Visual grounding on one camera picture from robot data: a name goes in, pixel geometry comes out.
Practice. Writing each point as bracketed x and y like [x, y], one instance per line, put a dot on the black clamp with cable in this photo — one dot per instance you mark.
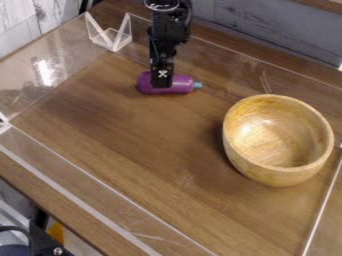
[21, 239]

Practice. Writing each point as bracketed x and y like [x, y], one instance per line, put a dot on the clear acrylic tray wall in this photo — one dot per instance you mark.
[128, 166]

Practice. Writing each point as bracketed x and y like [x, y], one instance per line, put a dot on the brown wooden bowl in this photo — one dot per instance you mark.
[277, 138]

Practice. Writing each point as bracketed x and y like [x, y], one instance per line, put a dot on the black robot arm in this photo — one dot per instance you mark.
[168, 2]

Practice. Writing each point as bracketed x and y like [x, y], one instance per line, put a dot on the purple toy eggplant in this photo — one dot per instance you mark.
[183, 85]

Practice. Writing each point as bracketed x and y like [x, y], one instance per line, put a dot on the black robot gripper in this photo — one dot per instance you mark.
[168, 32]

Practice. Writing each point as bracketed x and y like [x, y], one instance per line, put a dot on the clear acrylic corner bracket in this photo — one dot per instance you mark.
[112, 39]

